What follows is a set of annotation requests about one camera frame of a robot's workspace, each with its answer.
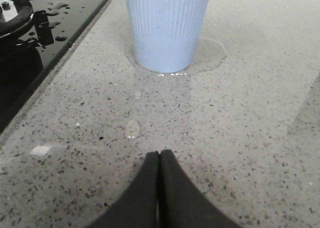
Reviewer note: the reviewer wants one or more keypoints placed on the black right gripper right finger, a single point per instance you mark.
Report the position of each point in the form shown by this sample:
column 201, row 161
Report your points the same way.
column 181, row 204

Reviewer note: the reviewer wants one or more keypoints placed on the black pot support grate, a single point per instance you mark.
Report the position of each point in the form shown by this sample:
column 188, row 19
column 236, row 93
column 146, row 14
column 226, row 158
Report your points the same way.
column 22, row 26

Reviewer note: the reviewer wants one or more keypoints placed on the light blue ribbed cup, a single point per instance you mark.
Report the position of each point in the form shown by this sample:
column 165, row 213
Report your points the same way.
column 165, row 32

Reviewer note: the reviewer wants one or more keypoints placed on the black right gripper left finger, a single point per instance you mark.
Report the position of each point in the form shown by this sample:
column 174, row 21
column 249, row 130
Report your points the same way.
column 137, row 206

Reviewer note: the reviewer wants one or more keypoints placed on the black glass gas stove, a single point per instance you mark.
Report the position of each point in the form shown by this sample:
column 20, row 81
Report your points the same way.
column 22, row 69

